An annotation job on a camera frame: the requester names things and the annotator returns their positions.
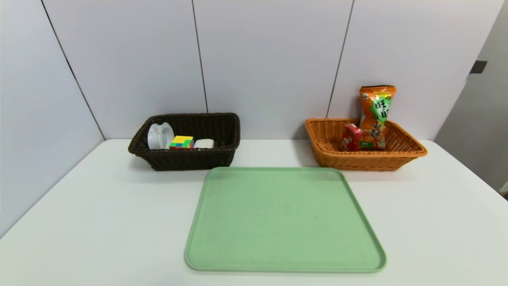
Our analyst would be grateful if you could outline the multicoloured puzzle cube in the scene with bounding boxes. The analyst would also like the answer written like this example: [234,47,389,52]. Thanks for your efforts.
[169,135,194,150]

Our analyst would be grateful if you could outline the white tape roll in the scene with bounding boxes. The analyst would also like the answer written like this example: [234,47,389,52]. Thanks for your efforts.
[147,122,175,150]

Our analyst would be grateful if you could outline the small red snack pack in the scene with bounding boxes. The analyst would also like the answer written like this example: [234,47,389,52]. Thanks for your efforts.
[341,124,363,152]

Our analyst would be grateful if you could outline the orange snack bag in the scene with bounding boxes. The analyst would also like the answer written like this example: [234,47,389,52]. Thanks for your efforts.
[359,85,396,149]

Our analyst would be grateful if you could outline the dark brown wicker basket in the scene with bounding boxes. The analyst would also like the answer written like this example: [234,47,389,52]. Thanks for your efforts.
[128,113,241,171]

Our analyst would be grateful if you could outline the orange wicker basket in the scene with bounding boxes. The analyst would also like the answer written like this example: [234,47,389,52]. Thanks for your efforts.
[305,118,428,172]

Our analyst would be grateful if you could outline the green plastic tray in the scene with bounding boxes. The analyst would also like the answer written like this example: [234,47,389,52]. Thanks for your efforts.
[184,166,387,274]

